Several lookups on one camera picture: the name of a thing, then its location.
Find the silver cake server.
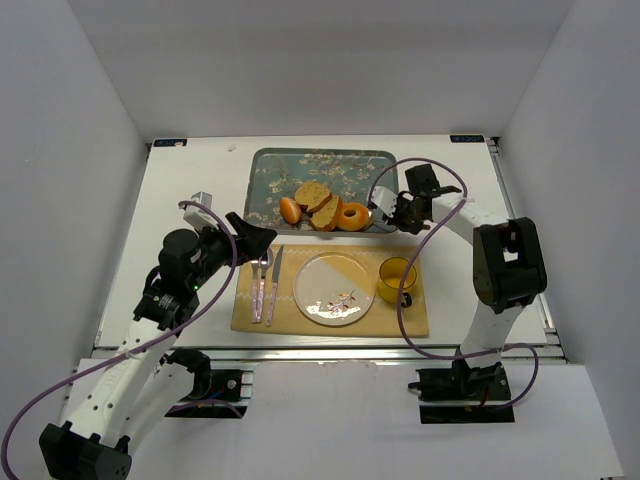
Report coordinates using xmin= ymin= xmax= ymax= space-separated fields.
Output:
xmin=362 ymin=209 xmax=397 ymax=234

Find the orange bagel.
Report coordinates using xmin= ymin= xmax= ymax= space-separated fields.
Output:
xmin=337 ymin=202 xmax=370 ymax=232

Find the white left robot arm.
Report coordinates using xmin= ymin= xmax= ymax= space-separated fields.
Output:
xmin=39 ymin=210 xmax=277 ymax=479

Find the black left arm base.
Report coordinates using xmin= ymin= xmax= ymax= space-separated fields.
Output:
xmin=157 ymin=348 xmax=249 ymax=418

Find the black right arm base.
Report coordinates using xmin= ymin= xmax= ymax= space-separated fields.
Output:
xmin=407 ymin=367 xmax=515 ymax=425

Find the round orange bread roll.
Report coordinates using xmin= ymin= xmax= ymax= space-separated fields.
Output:
xmin=279 ymin=197 xmax=303 ymax=225

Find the small toasted bread slice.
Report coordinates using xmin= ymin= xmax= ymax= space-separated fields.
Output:
xmin=310 ymin=195 xmax=343 ymax=232

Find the large toasted bread slice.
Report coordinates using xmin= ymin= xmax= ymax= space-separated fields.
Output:
xmin=294 ymin=181 xmax=333 ymax=214

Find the yellow mug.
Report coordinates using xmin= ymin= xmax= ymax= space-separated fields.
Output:
xmin=377 ymin=257 xmax=418 ymax=308

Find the yellow placemat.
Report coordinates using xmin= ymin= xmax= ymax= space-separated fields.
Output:
xmin=231 ymin=244 xmax=414 ymax=338

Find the blue floral serving tray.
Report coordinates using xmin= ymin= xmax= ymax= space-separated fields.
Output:
xmin=244 ymin=147 xmax=399 ymax=236

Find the white and yellow plate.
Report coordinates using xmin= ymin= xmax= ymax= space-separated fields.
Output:
xmin=292 ymin=252 xmax=375 ymax=327

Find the blue label right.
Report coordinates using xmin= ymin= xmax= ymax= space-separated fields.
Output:
xmin=449 ymin=134 xmax=485 ymax=143

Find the blue label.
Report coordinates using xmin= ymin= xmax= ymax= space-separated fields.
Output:
xmin=153 ymin=138 xmax=187 ymax=148
xmin=449 ymin=134 xmax=485 ymax=143

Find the blue label left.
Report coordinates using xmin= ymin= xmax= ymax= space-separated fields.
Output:
xmin=153 ymin=138 xmax=187 ymax=148

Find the silver fork pink handle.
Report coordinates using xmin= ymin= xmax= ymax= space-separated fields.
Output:
xmin=251 ymin=259 xmax=261 ymax=323

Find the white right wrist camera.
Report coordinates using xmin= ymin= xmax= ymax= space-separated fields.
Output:
xmin=368 ymin=186 xmax=398 ymax=224

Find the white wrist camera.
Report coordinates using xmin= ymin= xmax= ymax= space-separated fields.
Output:
xmin=179 ymin=191 xmax=216 ymax=232
xmin=368 ymin=186 xmax=398 ymax=224

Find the silver knife pink handle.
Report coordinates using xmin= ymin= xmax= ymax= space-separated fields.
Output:
xmin=266 ymin=245 xmax=284 ymax=328

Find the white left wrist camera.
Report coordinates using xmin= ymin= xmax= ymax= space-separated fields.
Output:
xmin=179 ymin=191 xmax=216 ymax=232

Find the silver spoon pink handle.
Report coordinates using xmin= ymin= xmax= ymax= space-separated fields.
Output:
xmin=255 ymin=247 xmax=274 ymax=323

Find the aluminium table rail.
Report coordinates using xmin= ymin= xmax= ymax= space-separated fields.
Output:
xmin=92 ymin=343 xmax=476 ymax=363

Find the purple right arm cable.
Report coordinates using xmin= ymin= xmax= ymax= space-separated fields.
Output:
xmin=367 ymin=157 xmax=540 ymax=412

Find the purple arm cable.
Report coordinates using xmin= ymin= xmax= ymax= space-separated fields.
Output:
xmin=0 ymin=199 xmax=239 ymax=475
xmin=367 ymin=157 xmax=540 ymax=412

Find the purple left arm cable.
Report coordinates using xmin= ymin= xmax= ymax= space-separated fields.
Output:
xmin=0 ymin=199 xmax=239 ymax=475

